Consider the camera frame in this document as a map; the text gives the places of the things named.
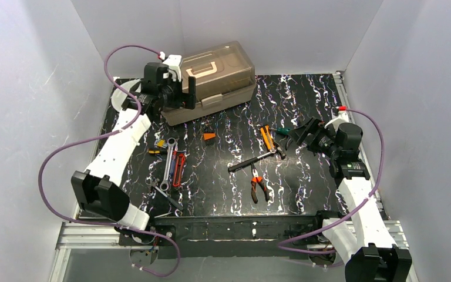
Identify black handled hammer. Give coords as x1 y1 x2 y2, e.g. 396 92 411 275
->
227 143 287 173

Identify beige plastic tool box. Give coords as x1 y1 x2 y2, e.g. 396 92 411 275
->
162 41 256 126

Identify steel combination wrench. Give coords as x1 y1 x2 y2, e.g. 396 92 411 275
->
159 137 177 191

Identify yellow black hex key set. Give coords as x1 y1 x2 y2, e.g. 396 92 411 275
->
147 139 167 155

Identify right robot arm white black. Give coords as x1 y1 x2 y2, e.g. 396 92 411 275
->
288 117 418 281

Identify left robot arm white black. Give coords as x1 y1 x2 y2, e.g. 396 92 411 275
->
71 55 196 230

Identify orange yellow utility knife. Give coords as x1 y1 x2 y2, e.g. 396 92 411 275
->
260 125 276 153

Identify orange hex key set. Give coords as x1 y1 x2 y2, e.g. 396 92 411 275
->
203 132 216 146

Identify white filament spool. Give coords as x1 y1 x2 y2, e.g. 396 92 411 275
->
110 79 140 112

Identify red utility knife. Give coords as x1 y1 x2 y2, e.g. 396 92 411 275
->
172 152 186 188

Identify orange black pliers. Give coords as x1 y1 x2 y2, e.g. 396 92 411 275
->
251 164 270 204

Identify green handled screwdriver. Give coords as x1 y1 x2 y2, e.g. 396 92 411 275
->
270 127 291 136

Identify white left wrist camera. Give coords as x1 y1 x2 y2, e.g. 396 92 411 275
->
158 51 183 82

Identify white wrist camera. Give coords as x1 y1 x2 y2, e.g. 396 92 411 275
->
324 106 350 131
158 51 183 82

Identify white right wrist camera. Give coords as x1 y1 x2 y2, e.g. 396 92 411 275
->
324 106 350 131

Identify blue handled tool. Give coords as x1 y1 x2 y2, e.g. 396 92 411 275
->
169 150 177 181

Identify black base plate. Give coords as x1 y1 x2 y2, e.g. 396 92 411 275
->
117 211 351 260

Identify aluminium frame rail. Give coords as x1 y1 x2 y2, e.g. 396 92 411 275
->
48 221 419 282

